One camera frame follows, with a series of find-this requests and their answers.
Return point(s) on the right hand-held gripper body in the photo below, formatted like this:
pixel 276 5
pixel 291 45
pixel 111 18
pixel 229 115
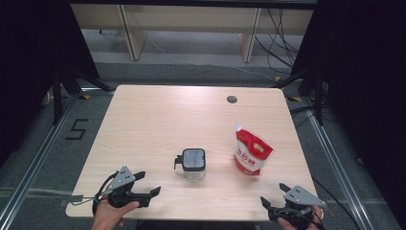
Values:
pixel 301 197

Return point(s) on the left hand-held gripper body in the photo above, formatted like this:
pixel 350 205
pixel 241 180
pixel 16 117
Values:
pixel 123 180

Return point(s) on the red and white spouted pouch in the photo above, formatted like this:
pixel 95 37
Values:
pixel 252 153

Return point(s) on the clear jar with black lid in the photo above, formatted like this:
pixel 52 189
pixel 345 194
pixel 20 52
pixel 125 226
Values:
pixel 193 161

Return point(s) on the person's right hand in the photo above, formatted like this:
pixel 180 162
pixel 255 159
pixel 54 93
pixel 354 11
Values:
pixel 316 220

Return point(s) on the person's left hand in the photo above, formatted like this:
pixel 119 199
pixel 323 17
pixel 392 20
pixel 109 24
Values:
pixel 107 215

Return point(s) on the grey tape strip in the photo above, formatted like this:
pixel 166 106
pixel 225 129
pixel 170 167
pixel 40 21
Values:
pixel 75 198

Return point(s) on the yellow black tape piece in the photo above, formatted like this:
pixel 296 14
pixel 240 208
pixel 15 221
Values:
pixel 295 99
pixel 277 78
pixel 84 96

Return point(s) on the black metal stand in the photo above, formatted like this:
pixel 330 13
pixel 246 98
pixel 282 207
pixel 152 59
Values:
pixel 318 99
pixel 57 96

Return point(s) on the black curtain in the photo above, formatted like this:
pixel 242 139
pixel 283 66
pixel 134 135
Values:
pixel 28 64
pixel 367 80

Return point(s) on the beige wooden desk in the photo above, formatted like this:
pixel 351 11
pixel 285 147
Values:
pixel 191 19

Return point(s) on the aluminium floor rail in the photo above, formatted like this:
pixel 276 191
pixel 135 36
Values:
pixel 38 153
pixel 338 166

